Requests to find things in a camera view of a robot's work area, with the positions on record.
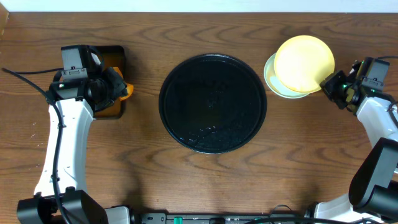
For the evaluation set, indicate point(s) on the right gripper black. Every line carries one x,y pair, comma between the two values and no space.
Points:
327,84

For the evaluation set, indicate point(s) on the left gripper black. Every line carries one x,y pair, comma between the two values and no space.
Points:
119,89

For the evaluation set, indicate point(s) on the orange green sponge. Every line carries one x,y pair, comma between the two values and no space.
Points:
128,89

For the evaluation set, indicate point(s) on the yellow plate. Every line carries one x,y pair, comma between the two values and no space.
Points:
302,62

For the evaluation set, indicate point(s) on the green plate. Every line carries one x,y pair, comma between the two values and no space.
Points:
275,85

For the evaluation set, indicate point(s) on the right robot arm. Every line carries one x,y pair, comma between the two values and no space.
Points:
372,195

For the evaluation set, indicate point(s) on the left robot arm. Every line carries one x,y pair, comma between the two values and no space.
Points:
61,190

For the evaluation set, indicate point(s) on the round black serving tray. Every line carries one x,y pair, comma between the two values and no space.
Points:
212,103

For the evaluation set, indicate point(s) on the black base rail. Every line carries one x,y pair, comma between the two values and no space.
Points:
161,218

